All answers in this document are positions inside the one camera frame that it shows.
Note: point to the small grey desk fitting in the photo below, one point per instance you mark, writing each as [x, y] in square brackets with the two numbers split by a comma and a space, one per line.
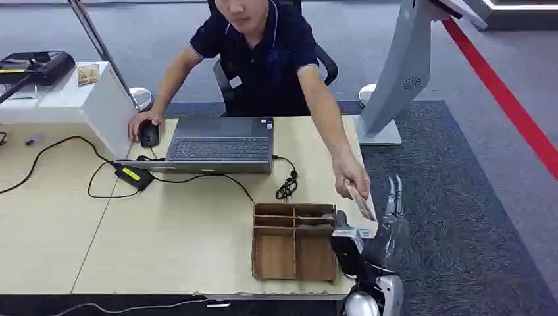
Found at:
[34, 141]

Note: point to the dark grey carpet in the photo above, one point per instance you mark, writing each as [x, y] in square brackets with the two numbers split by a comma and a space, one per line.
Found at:
[457, 218]

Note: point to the round chrome base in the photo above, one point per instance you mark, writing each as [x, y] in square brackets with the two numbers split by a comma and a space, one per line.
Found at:
[141, 98]

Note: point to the person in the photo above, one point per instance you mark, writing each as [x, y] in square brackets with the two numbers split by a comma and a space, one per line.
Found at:
[261, 65]

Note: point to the grey laptop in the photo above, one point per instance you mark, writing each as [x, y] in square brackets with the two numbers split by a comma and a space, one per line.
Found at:
[218, 146]

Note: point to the white cabinet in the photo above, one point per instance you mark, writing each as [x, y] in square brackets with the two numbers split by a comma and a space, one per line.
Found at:
[87, 109]

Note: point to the white raised platform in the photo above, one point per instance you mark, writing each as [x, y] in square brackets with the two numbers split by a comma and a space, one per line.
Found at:
[518, 13]

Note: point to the black computer mouse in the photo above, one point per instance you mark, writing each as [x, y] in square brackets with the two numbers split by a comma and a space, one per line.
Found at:
[149, 134]

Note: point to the slanted metal pole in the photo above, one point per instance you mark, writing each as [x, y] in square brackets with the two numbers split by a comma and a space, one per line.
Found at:
[102, 48]

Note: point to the wooden compartment box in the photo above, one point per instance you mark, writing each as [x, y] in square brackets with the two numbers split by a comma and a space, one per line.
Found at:
[294, 244]

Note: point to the black power adapter yellow label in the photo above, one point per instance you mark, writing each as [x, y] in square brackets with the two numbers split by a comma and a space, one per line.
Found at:
[133, 175]

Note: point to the round white base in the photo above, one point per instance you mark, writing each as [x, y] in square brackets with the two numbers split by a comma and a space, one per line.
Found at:
[366, 94]

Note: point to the printed card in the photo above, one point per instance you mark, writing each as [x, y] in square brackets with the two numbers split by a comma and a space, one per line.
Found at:
[364, 206]

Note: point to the person's right hand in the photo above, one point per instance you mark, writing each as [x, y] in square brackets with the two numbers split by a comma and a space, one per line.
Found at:
[141, 121]

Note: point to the grey kiosk stand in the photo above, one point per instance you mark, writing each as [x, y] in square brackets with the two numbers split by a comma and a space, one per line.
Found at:
[401, 74]

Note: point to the black office chair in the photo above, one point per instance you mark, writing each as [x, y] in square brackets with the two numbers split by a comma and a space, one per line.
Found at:
[327, 65]

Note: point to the black desktop device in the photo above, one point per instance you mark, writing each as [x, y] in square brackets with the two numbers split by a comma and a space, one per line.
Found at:
[39, 65]

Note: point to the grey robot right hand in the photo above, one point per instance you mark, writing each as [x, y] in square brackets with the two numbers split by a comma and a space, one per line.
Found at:
[390, 237]

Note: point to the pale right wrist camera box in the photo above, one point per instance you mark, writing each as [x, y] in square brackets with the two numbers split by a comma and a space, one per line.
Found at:
[355, 237]

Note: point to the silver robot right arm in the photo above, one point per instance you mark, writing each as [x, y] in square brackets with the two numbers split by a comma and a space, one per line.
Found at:
[377, 298]

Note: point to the person's left hand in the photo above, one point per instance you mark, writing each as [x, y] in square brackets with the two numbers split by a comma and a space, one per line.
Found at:
[351, 172]

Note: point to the red floor tape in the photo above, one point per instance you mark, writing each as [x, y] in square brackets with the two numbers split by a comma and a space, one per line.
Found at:
[505, 100]

